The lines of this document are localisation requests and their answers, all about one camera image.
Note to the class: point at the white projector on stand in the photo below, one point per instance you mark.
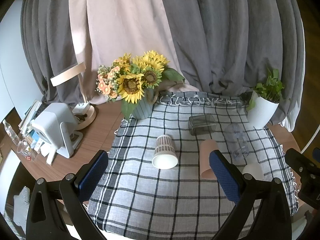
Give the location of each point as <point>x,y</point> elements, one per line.
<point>57,126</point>

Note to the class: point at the clear plastic bottle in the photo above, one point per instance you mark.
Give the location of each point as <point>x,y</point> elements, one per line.
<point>11,133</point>

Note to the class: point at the pink cup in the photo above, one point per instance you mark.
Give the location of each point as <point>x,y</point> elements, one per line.
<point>206,147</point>

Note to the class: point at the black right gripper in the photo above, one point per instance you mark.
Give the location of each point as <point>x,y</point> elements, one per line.
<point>309,177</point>

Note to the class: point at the dark transparent rectangular container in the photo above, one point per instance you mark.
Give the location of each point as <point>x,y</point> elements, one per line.
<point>201,124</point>

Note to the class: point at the beige curtain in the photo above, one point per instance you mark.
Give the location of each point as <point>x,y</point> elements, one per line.
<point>103,30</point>

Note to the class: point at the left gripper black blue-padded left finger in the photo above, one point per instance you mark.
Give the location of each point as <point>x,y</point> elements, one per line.
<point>44,219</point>

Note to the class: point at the clear plastic cup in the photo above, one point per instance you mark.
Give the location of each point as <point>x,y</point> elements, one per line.
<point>236,141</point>

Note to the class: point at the sunflower bouquet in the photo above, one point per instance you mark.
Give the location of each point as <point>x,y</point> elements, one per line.
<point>127,79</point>

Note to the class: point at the patterned white paper cup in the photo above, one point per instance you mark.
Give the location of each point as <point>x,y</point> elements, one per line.
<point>164,157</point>

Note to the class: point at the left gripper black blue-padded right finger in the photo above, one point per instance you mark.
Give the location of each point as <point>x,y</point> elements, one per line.
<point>272,220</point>

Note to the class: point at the grey ribbed vase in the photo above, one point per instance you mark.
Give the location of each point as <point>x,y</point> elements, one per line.
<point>144,106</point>

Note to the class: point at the white pot green plant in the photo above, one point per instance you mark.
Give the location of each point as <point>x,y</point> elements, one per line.
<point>265,99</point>

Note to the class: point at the checkered grey tablecloth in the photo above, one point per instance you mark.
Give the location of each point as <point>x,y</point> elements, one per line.
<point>136,200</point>

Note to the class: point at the grey curtain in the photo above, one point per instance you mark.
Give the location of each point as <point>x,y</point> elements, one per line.
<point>236,41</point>

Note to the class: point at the clear glass mug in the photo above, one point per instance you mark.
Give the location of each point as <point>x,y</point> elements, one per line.
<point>25,150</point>

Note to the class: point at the stack of books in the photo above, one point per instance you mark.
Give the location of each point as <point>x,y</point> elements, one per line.
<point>29,117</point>

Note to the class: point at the white desk lamp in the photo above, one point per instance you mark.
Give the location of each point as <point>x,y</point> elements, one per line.
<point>66,75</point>

